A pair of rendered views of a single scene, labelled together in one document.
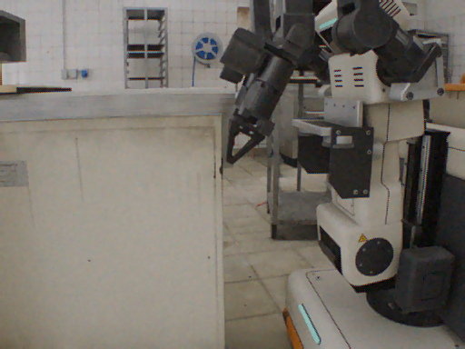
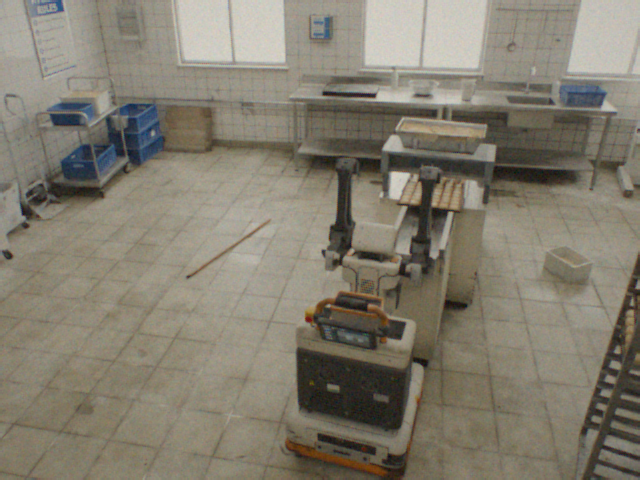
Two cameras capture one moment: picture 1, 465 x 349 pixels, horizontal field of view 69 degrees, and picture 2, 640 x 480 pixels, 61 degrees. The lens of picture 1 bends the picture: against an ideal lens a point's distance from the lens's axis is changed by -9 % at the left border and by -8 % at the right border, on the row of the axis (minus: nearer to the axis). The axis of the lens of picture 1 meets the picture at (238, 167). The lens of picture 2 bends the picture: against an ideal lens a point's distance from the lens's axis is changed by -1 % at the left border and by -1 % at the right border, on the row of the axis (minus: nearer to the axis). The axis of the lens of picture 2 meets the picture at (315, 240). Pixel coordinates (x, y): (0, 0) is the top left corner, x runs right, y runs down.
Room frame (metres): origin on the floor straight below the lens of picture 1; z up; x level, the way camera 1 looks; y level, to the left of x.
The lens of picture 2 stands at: (1.67, -2.60, 2.40)
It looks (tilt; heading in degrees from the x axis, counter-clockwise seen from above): 29 degrees down; 115
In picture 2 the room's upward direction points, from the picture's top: 1 degrees counter-clockwise
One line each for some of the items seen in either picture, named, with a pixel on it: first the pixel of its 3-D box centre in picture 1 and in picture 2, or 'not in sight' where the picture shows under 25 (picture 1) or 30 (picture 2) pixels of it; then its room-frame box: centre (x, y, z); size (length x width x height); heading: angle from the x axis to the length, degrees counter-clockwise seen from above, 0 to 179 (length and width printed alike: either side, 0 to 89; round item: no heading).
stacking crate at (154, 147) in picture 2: not in sight; (138, 148); (-3.20, 2.43, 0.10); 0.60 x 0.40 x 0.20; 102
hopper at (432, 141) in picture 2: not in sight; (440, 137); (0.94, 0.91, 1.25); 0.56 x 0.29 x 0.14; 7
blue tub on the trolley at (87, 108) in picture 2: not in sight; (71, 113); (-2.94, 1.31, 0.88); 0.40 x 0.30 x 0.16; 18
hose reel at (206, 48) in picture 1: (206, 74); not in sight; (4.92, 0.41, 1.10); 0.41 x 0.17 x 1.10; 104
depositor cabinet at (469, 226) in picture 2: not in sight; (437, 218); (0.88, 1.38, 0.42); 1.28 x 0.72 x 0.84; 97
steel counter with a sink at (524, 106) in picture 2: not in sight; (443, 119); (0.40, 3.50, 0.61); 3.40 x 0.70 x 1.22; 14
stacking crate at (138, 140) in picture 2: not in sight; (135, 133); (-3.20, 2.43, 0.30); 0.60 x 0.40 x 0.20; 104
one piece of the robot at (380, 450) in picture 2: not in sight; (346, 442); (1.00, -0.85, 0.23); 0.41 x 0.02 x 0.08; 7
